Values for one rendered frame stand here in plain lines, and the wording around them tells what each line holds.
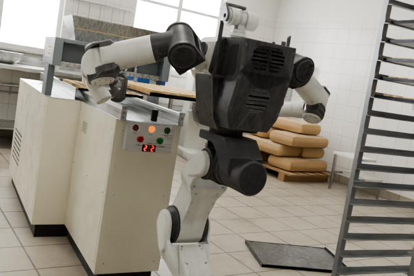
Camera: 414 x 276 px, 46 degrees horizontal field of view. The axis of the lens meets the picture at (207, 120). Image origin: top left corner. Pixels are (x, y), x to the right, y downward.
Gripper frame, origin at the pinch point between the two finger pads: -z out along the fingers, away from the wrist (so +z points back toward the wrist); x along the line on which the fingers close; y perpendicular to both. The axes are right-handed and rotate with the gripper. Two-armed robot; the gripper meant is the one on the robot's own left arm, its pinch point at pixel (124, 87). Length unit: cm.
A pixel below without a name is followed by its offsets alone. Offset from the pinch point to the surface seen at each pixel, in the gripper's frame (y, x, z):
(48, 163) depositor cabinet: 67, -54, -53
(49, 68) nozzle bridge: 78, 0, -57
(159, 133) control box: -8.5, -20.3, -27.2
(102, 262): 6, -85, -17
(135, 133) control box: 0.0, -21.4, -18.7
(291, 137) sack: -30, -46, -393
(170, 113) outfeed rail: -6.8, -10.8, -40.9
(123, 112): 5.3, -12.0, -13.5
